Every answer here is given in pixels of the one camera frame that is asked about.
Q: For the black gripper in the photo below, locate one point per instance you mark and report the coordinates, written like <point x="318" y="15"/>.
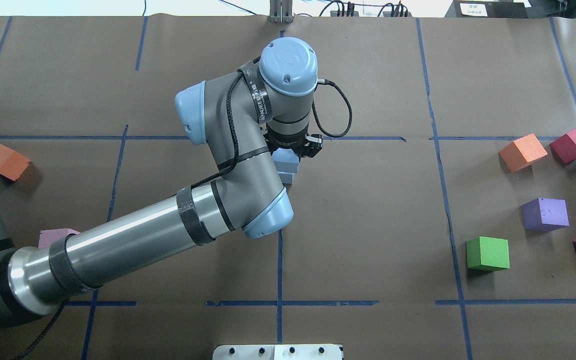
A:
<point x="287" y="139"/>

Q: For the blue foam block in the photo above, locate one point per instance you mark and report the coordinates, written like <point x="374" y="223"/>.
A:
<point x="286" y="160"/>
<point x="287" y="178"/>

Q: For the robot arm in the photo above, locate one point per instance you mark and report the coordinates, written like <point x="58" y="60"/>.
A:
<point x="243" y="117"/>

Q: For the black box with label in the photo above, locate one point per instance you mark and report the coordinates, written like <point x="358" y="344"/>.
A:
<point x="486" y="9"/>

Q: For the green foam block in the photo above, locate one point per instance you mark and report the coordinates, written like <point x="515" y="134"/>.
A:
<point x="487" y="254"/>

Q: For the orange foam block right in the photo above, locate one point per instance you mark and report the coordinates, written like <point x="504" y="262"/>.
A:
<point x="522" y="152"/>

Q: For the orange foam block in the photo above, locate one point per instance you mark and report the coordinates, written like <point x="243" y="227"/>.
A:
<point x="522" y="152"/>
<point x="12" y="164"/>

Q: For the purple foam block right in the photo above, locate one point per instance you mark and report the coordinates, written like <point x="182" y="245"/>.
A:
<point x="545" y="214"/>

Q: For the dark red block upper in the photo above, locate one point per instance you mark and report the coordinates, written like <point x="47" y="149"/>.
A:
<point x="564" y="147"/>

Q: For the pink foam block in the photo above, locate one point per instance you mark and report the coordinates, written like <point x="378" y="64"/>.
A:
<point x="49" y="236"/>

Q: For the orange foam block left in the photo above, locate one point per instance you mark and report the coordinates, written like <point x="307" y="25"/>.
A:
<point x="12" y="164"/>

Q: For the aluminium frame post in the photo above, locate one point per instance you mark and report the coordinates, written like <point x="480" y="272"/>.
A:
<point x="281" y="12"/>

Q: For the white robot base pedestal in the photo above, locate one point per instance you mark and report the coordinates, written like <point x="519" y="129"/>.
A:
<point x="304" y="351"/>

